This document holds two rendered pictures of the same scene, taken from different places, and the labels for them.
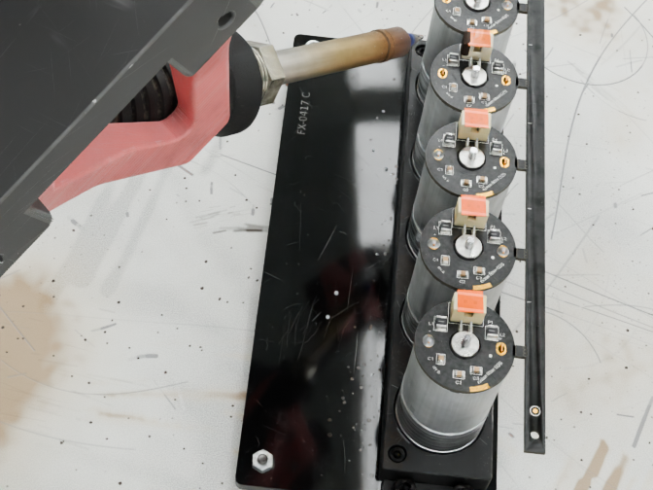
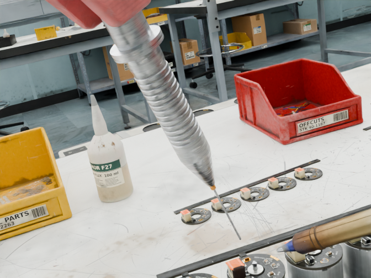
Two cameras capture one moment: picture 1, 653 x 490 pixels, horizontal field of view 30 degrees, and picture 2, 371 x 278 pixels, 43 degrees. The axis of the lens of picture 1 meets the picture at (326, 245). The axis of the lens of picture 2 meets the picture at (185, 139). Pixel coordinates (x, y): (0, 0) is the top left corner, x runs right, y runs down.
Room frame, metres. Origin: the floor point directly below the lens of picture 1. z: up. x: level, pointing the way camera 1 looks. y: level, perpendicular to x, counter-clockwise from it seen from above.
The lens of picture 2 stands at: (0.27, 0.13, 0.94)
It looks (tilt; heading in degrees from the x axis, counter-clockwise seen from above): 19 degrees down; 258
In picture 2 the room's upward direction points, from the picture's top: 10 degrees counter-clockwise
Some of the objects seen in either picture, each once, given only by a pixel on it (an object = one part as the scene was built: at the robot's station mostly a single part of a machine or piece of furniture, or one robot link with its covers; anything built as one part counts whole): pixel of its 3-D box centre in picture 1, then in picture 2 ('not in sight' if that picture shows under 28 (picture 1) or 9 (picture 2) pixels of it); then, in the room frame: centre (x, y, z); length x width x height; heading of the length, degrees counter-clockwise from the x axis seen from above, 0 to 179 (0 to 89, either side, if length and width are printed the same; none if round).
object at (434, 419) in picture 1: (449, 385); not in sight; (0.14, -0.04, 0.79); 0.02 x 0.02 x 0.05
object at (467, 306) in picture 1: (467, 311); not in sight; (0.14, -0.04, 0.82); 0.01 x 0.01 x 0.01; 1
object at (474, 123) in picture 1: (474, 128); (296, 249); (0.20, -0.04, 0.82); 0.01 x 0.01 x 0.01; 1
